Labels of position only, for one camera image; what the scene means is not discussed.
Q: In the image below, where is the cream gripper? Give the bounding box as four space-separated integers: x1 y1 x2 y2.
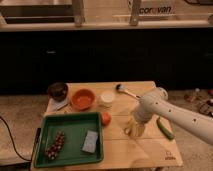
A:
128 117 145 137

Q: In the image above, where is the yellow banana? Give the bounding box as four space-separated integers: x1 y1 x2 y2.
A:
124 121 133 135

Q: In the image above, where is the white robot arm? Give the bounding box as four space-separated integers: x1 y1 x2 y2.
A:
133 87 213 146

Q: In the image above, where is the red bowl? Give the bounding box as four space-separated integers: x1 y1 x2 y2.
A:
71 89 95 111

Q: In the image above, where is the dark brown bowl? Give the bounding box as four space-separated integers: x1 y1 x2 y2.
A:
47 82 68 102

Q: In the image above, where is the wooden table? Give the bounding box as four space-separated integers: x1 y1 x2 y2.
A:
30 81 184 171

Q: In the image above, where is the green cucumber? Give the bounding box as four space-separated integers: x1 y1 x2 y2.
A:
156 117 175 141

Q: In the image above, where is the orange tomato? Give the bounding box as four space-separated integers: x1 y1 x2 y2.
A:
101 112 111 126

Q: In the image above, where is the white cup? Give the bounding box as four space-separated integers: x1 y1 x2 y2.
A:
100 91 115 107

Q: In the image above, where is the blue grey sponge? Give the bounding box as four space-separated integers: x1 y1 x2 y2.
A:
82 130 98 153

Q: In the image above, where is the green plastic tray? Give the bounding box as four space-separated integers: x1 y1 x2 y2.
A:
34 112 104 169

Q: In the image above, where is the bunch of red grapes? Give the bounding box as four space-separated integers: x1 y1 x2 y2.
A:
45 131 65 160

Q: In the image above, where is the black tool beside tray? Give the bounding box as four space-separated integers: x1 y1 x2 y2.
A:
32 128 41 157

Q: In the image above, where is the black cable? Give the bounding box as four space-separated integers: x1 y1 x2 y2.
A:
0 115 33 163

